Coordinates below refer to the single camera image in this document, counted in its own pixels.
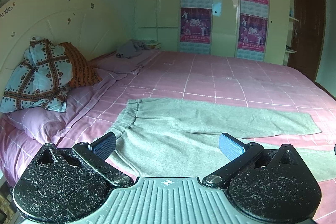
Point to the pink pillow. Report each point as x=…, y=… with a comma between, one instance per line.
x=47, y=126
x=112, y=63

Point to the grey crumpled garment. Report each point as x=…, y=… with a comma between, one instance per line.
x=131, y=48

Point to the pink checked bed sheet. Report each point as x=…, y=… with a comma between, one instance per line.
x=222, y=80

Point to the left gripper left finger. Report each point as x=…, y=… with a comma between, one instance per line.
x=68, y=184

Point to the orange patterned pillow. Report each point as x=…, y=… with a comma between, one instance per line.
x=82, y=73

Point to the grey-green knit pants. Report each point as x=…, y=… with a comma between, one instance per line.
x=168, y=137

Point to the lower right pink poster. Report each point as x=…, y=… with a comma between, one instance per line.
x=251, y=38

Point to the blue patterned pillow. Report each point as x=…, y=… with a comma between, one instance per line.
x=42, y=79

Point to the lower left pink poster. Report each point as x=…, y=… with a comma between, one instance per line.
x=195, y=30

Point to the cream wooden headboard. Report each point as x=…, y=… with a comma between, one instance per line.
x=92, y=26

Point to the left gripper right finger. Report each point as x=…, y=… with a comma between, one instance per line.
x=266, y=185

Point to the cream corner shelf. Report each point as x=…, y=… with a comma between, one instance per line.
x=292, y=21

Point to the dark brown door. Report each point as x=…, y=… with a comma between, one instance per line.
x=308, y=36

